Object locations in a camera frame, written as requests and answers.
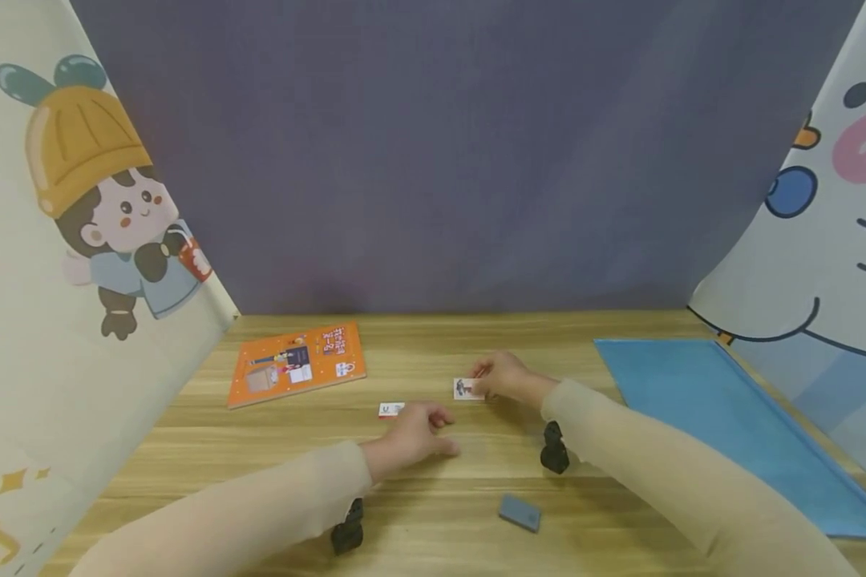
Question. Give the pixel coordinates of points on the person's right hand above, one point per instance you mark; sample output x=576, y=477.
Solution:
x=509, y=380

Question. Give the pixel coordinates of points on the person's left hand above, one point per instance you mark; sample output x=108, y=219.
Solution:
x=408, y=438

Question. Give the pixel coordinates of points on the person's right fingers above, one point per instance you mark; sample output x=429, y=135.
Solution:
x=486, y=373

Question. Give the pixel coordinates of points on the person's left thumb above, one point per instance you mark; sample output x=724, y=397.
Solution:
x=447, y=445

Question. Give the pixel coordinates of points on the person's left fingers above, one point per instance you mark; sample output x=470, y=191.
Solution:
x=436, y=414

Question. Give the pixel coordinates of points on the white card with dark picture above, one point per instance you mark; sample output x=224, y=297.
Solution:
x=464, y=389

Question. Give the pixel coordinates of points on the person's left forearm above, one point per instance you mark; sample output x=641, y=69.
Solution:
x=234, y=513

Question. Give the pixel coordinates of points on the person's right forearm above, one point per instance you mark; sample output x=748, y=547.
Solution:
x=682, y=481

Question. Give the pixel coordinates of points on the white card with red stripe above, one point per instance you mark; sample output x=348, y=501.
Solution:
x=390, y=409

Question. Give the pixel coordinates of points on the small grey card case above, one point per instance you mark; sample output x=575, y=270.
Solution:
x=519, y=513

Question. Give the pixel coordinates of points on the orange illustrated book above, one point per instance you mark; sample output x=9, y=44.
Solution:
x=296, y=363

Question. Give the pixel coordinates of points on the blue plastic folder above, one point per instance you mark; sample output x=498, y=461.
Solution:
x=736, y=433

